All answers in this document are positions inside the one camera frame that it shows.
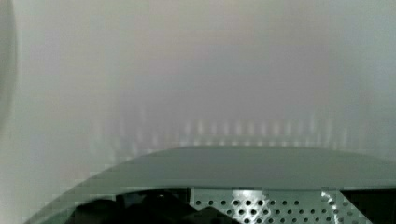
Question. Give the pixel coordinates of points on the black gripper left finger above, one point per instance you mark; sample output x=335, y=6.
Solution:
x=158, y=207

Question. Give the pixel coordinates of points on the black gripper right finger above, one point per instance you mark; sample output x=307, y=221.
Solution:
x=378, y=205

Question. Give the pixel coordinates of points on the green plastic strainer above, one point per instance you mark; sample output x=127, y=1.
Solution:
x=254, y=185

